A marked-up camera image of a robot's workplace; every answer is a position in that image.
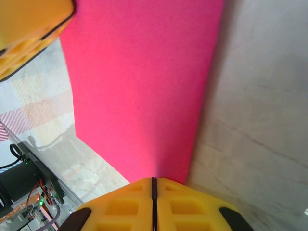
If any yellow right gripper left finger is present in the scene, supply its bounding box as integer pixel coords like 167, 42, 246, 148
57, 177, 155, 231

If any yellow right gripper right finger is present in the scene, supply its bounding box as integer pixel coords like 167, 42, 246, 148
154, 177, 253, 231

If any pink red cloth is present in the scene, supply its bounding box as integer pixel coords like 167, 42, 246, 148
59, 0, 227, 185

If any wide aluminium mounting rail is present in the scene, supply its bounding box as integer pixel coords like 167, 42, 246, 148
0, 119, 84, 212

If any purple cable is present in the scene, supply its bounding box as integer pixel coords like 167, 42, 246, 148
40, 204, 62, 231

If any thin red wire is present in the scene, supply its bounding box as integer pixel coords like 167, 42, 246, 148
26, 179, 52, 210

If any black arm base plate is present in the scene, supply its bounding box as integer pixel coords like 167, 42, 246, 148
16, 141, 65, 205

